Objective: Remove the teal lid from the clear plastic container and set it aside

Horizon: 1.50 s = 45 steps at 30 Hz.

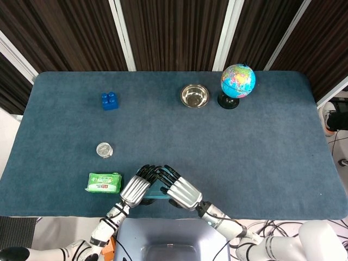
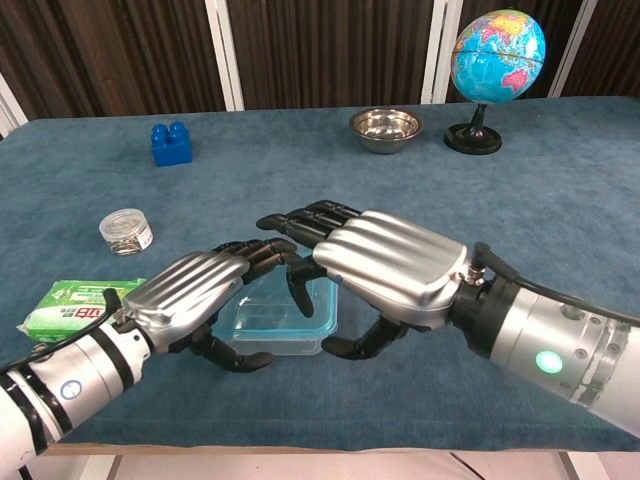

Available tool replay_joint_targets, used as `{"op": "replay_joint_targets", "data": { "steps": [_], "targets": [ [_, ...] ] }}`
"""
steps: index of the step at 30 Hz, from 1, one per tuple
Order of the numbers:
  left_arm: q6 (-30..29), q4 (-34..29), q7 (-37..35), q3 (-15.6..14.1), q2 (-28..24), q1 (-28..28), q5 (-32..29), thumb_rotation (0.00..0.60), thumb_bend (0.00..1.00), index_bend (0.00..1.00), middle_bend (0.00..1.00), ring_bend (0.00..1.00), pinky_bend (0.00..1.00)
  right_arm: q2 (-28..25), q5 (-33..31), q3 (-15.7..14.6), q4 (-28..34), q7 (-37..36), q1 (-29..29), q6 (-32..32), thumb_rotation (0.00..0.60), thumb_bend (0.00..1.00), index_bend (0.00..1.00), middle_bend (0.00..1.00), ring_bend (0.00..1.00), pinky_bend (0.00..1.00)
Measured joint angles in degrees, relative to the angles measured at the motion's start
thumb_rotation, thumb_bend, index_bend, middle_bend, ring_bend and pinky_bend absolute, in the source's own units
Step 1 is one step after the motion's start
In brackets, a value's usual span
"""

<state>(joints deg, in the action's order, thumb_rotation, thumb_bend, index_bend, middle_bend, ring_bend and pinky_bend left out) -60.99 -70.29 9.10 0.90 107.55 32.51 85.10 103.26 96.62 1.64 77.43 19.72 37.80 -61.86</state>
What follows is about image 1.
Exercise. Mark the orange wooden block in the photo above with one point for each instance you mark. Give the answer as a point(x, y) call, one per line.
point(108, 251)

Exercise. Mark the blue table cloth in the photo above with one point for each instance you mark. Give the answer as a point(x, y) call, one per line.
point(163, 130)

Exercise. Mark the dark grey floor mat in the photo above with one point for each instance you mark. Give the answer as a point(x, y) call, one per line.
point(16, 231)

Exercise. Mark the black floor device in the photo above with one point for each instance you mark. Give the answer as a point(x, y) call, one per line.
point(338, 115)

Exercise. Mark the grey robot torso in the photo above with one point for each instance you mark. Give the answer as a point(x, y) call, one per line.
point(174, 233)

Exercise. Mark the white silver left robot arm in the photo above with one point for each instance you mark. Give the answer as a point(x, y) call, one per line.
point(107, 228)

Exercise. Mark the desk globe on black stand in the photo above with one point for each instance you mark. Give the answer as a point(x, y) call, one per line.
point(237, 80)

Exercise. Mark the green tissue pack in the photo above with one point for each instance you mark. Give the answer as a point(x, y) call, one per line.
point(103, 182)

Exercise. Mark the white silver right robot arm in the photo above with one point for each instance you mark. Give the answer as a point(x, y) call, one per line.
point(225, 224)

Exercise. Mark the stainless steel bowl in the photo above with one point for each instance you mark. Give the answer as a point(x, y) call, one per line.
point(195, 95)

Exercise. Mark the blue toy building block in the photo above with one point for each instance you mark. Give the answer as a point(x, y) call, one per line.
point(110, 102)

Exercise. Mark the white partition frame post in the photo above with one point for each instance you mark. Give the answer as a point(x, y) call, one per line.
point(16, 54)
point(122, 35)
point(288, 35)
point(333, 96)
point(227, 35)

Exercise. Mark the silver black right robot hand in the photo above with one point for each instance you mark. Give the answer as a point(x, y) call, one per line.
point(185, 193)

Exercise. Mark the white orange shoe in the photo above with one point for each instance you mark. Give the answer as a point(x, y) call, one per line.
point(324, 117)

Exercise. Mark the teal plastic lid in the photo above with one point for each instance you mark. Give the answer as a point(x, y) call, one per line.
point(156, 192)

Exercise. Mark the small clear round jar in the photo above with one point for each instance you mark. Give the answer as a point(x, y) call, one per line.
point(104, 149)

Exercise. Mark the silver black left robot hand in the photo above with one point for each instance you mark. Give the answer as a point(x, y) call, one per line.
point(134, 189)

